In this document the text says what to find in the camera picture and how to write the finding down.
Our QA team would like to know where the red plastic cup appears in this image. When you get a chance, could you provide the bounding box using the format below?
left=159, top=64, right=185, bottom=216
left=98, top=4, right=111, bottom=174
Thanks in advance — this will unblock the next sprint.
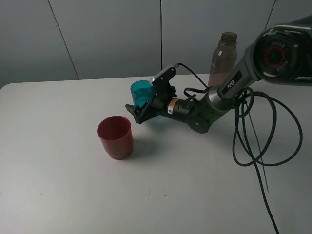
left=97, top=116, right=134, bottom=160

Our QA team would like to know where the black camera cable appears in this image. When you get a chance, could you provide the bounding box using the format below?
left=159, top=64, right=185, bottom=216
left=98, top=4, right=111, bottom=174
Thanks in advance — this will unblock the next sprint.
left=175, top=62, right=210, bottom=99

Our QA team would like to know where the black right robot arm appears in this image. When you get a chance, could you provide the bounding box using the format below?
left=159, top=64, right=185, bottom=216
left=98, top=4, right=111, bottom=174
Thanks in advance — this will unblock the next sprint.
left=126, top=16, right=312, bottom=134

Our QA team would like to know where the teal transparent plastic cup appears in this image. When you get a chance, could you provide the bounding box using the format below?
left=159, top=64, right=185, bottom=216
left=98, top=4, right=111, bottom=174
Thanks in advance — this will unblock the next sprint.
left=130, top=80, right=154, bottom=107

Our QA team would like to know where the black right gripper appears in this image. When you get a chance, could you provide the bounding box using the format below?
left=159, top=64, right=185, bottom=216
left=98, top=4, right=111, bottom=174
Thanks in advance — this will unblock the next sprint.
left=125, top=84, right=211, bottom=134

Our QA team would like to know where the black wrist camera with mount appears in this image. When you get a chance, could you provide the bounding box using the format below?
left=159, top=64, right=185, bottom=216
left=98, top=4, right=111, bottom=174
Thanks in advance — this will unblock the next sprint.
left=150, top=65, right=176, bottom=88

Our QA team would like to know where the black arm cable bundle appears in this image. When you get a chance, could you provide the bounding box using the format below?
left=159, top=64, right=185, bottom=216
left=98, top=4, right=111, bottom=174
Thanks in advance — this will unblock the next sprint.
left=233, top=87, right=303, bottom=234

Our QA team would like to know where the brown transparent plastic bottle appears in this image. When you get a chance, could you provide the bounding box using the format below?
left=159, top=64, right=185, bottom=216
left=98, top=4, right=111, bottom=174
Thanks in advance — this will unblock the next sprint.
left=208, top=32, right=237, bottom=87

